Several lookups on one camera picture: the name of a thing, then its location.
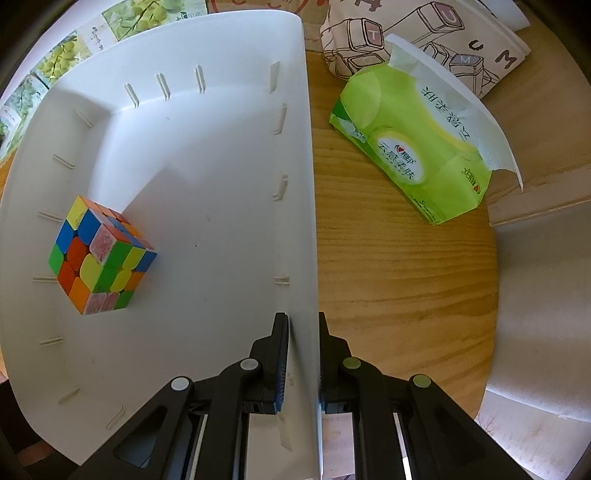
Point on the brown cardboard box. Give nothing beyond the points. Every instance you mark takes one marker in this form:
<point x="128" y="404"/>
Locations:
<point x="258" y="4"/>

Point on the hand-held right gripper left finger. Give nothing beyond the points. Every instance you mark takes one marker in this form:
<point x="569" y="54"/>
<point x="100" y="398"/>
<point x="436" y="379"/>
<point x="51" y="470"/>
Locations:
<point x="277" y="387"/>

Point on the multicoloured puzzle cube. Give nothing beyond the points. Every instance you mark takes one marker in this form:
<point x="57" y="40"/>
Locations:
<point x="101" y="258"/>

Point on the green tissue pack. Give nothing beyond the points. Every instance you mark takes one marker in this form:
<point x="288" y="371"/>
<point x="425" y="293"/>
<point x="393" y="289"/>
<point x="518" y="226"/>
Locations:
<point x="415" y="138"/>

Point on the cream printed cloth bag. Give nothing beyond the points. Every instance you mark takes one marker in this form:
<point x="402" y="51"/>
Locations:
<point x="443" y="27"/>

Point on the white plastic storage bin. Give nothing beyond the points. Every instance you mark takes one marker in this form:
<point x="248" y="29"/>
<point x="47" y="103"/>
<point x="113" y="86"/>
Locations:
<point x="207" y="207"/>

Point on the white bed sheet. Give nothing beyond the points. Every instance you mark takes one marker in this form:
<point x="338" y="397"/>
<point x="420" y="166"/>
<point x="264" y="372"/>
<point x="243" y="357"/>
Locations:
<point x="540" y="300"/>

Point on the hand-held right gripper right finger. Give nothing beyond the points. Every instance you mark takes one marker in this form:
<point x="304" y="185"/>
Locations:
<point x="330" y="369"/>

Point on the light wooden board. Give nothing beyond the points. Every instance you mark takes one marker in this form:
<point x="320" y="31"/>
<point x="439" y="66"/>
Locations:
<point x="549" y="138"/>

